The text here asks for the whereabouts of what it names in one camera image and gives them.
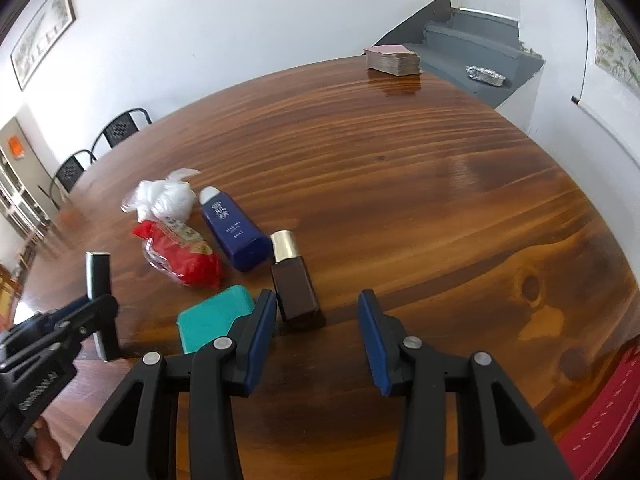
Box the brown bottle gold cap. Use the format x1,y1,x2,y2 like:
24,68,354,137
270,230,326,332

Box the hanging scroll painting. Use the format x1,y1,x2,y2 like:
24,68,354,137
574,0,640,162

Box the person's left hand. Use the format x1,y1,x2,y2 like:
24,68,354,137
25,417,65,480

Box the red metal storage tin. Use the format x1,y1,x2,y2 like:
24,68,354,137
559,339,639,479

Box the dark blue lotion bottle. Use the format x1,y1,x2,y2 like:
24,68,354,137
198,186,272,272

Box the foil tray on stairs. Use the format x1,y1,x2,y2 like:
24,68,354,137
465,65,506,88

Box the card deck stack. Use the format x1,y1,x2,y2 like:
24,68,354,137
363,44,421,77

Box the red snack packet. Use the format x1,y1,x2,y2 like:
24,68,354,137
131,220,224,289

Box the grey staircase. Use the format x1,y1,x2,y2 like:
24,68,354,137
378,0,544,108

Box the white cotton ball bag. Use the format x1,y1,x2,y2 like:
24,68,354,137
120,168,200,223

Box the black metal chair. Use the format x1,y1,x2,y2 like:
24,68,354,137
90,107,152,155
47,148,96,203

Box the framed wall picture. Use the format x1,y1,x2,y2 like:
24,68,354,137
11,0,76,90

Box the wooden shelf unit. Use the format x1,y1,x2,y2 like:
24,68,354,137
0,115,61,321

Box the teal soap box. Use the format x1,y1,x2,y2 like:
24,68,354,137
176,285,254,354

